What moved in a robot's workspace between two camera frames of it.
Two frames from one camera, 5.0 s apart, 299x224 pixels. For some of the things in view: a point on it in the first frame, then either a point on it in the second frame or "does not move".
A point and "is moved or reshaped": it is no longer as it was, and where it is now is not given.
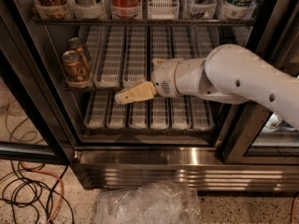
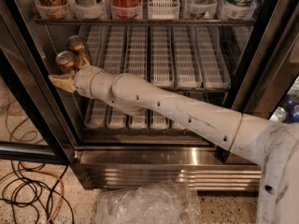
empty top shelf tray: (163, 2) does not move
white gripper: (163, 76) to (82, 80)
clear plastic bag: (152, 202) does not move
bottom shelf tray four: (159, 114) does not move
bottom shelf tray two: (116, 112) does not move
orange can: (76, 67) is moved or reshaped
